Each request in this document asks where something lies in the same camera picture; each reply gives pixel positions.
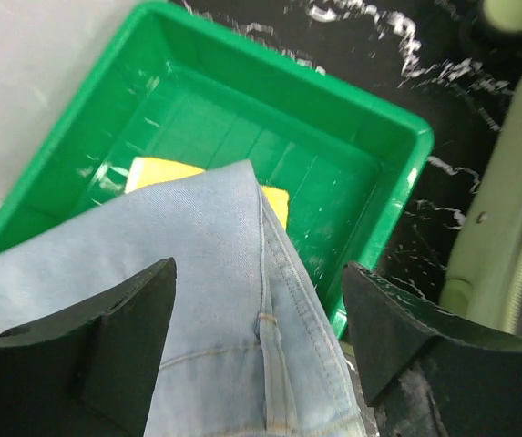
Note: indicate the grey cloth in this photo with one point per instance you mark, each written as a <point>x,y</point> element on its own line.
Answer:
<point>249,351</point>

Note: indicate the yellow towel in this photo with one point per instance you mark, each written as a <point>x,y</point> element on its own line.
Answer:
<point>146,171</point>

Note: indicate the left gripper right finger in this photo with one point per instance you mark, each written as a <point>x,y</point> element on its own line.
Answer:
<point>426,371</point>

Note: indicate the green plastic tray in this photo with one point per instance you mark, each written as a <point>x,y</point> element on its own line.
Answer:
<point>175,86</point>

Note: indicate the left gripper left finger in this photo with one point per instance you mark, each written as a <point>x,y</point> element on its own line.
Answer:
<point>91,368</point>

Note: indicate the green hard-shell suitcase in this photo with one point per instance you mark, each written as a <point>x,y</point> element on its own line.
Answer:
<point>483,281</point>

